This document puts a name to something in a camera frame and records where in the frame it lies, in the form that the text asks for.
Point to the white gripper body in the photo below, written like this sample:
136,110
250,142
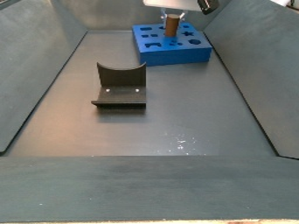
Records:
189,5

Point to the brown cylinder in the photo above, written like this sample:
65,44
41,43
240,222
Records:
173,20

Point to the blue foam shape board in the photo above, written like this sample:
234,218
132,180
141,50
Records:
158,50

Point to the black curved cradle stand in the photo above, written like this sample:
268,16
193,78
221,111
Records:
122,87

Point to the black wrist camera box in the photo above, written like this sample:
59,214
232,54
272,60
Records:
209,6

